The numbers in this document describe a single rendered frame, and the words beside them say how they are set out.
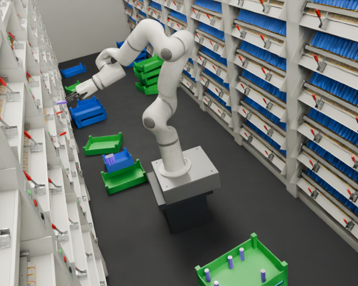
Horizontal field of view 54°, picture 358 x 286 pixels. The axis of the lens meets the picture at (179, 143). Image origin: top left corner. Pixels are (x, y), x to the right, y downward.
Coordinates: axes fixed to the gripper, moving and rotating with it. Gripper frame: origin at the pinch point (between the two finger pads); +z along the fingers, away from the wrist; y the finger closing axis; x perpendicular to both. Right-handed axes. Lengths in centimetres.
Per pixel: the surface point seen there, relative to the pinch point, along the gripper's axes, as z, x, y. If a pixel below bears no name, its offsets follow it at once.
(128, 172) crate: 3, 89, -43
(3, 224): 6, -31, 124
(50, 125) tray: 16.7, 7.7, -0.9
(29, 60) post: 9.2, -20.4, -27.4
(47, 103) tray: 16.0, 5.3, -27.1
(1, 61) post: 6, -40, 43
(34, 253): 12, -13, 113
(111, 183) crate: 17, 86, -37
